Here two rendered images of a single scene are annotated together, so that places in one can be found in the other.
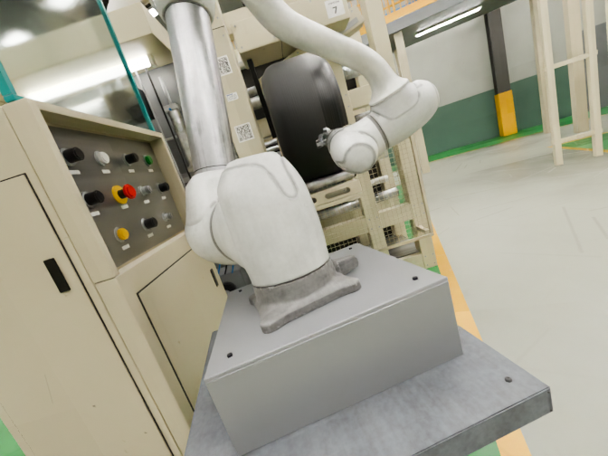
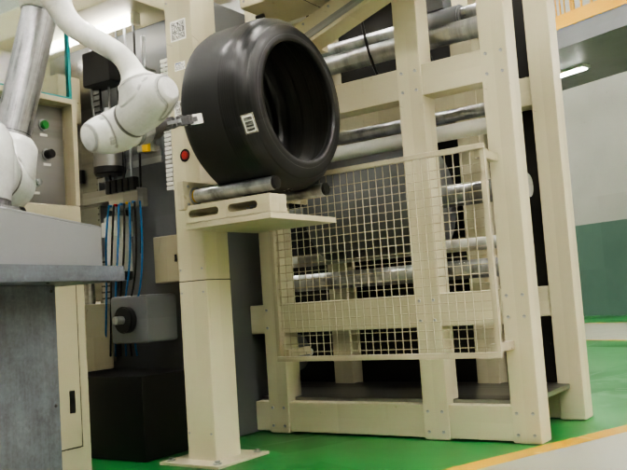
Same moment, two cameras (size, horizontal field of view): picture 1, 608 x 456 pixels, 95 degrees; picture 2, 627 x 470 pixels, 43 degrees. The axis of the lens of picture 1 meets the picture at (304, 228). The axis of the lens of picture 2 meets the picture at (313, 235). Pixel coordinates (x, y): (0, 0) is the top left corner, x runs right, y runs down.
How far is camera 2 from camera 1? 1.95 m
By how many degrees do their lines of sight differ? 37
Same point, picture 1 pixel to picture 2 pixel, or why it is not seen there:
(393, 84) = (124, 76)
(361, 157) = (86, 136)
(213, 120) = (12, 92)
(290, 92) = (196, 68)
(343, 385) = not seen: outside the picture
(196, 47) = (22, 38)
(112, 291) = not seen: outside the picture
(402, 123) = (126, 111)
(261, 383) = not seen: outside the picture
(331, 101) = (229, 83)
